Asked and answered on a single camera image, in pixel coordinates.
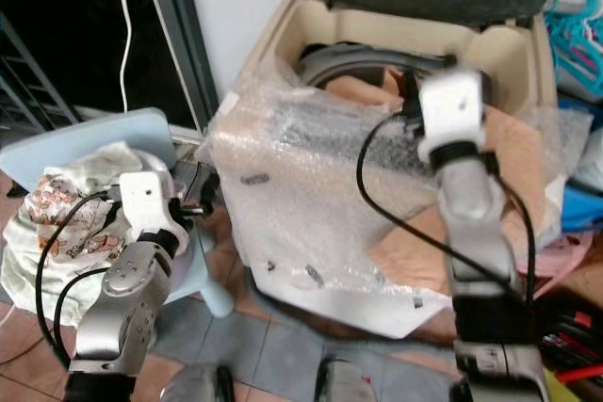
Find peach cloth garment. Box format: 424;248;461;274
325;68;547;295

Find teal clothes hangers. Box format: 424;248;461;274
545;0;603;102

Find clear bubble wrap sheet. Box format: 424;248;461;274
207;58;595;339

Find light blue child chair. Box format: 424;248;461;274
0;108;236;320

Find white cartoon print cloth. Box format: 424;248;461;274
30;171;133;264

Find black metal grille gate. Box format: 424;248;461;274
0;11;57;135

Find white plastic bag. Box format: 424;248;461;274
568;124;603;191

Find grey robot left leg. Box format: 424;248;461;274
162;364;236;402

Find grey robot leg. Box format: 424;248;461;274
316;357;387;402
162;364;236;402

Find pale green cloth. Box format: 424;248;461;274
0;143;166;323

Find blue plastic object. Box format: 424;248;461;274
561;185;603;233

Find pink cloth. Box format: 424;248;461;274
528;231;596;301

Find grey robot right leg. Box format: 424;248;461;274
316;357;387;402

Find red black item pile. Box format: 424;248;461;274
535;303;603;386

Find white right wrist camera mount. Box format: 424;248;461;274
419;71;491;163

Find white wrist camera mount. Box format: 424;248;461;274
118;172;191;252
419;71;491;163

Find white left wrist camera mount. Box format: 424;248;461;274
118;172;191;252

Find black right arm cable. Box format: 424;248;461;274
356;110;538;309

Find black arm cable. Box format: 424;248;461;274
356;110;538;309
36;190;123;370

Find grey sliding door frame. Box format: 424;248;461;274
137;0;213;144

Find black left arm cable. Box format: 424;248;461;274
36;190;123;370

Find thick white cable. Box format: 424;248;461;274
118;0;135;113

